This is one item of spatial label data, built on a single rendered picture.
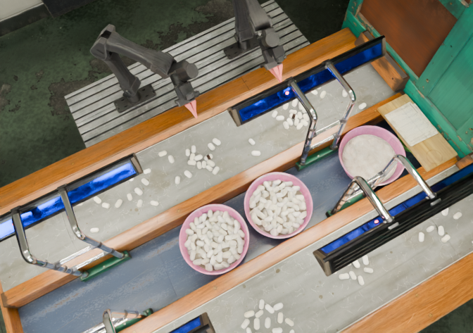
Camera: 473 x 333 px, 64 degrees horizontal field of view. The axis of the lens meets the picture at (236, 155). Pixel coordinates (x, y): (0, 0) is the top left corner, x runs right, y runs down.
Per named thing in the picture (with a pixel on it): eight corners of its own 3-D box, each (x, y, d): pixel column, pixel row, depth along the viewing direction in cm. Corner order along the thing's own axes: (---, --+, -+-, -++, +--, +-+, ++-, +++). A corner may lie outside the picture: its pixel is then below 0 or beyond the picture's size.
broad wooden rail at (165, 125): (4, 210, 171) (-24, 197, 154) (340, 51, 198) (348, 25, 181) (10, 232, 167) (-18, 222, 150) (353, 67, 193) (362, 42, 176)
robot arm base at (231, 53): (264, 32, 184) (257, 22, 187) (228, 49, 181) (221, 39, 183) (264, 43, 191) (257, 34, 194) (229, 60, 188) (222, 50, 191)
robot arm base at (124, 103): (153, 86, 174) (146, 74, 177) (112, 105, 171) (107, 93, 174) (157, 95, 182) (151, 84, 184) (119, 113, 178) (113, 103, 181)
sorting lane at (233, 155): (-11, 225, 154) (-14, 224, 152) (360, 49, 181) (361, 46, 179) (6, 294, 143) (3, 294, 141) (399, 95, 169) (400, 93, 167)
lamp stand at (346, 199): (324, 213, 154) (350, 174, 113) (365, 191, 157) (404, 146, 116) (352, 255, 147) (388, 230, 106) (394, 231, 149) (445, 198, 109)
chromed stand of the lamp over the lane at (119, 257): (70, 239, 155) (3, 210, 114) (115, 217, 158) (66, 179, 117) (84, 282, 147) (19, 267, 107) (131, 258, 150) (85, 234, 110)
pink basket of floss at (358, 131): (327, 181, 159) (331, 173, 151) (343, 128, 169) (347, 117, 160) (391, 200, 154) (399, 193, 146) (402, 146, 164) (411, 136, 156)
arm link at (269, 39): (286, 41, 146) (276, 10, 143) (265, 49, 145) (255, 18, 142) (276, 44, 157) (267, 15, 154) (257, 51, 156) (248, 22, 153)
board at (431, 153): (376, 109, 162) (377, 108, 161) (405, 94, 164) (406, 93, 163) (426, 172, 149) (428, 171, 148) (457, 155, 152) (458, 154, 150)
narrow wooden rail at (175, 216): (17, 296, 149) (-1, 293, 138) (394, 103, 175) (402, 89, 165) (20, 309, 146) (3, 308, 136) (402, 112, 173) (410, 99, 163)
